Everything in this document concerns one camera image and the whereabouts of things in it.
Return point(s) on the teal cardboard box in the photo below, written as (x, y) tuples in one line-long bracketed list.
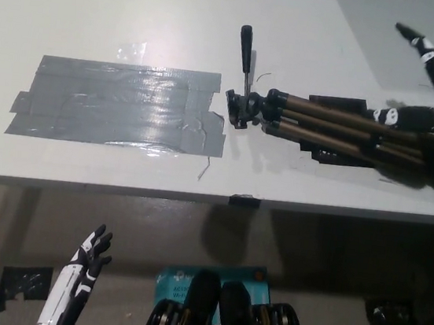
[(175, 280)]

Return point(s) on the grey duct tape patch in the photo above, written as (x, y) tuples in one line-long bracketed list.
[(121, 107)]

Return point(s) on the robot torso black blocks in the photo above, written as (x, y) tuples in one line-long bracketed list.
[(229, 322)]

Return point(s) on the black floor tape patch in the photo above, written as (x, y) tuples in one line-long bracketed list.
[(388, 314), (26, 279)]

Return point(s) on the clear tape piece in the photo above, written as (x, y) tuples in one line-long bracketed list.
[(131, 51)]

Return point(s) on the bronze and black camera tripod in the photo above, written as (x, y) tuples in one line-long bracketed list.
[(324, 124)]

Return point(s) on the small black tape strip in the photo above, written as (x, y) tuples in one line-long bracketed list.
[(244, 200)]

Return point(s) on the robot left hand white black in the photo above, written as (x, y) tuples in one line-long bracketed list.
[(76, 276)]

